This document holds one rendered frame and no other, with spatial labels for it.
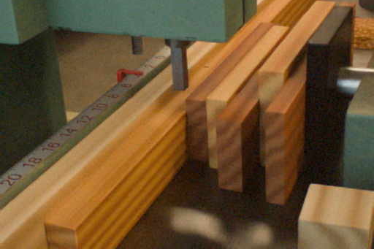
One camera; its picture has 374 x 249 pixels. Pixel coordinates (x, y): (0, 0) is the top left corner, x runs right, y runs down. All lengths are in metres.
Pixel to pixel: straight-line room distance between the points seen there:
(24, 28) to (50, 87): 0.21
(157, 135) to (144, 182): 0.04
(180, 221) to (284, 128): 0.09
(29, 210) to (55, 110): 0.32
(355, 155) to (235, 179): 0.08
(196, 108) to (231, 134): 0.05
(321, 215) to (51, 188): 0.15
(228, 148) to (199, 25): 0.08
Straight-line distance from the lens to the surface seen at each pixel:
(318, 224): 0.37
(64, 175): 0.39
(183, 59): 0.48
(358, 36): 0.72
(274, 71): 0.45
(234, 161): 0.45
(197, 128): 0.48
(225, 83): 0.48
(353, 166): 0.45
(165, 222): 0.43
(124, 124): 0.44
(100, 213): 0.39
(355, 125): 0.43
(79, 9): 0.47
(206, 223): 0.43
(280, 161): 0.43
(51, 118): 0.67
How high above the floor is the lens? 1.14
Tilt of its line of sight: 25 degrees down
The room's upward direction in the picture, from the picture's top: 4 degrees counter-clockwise
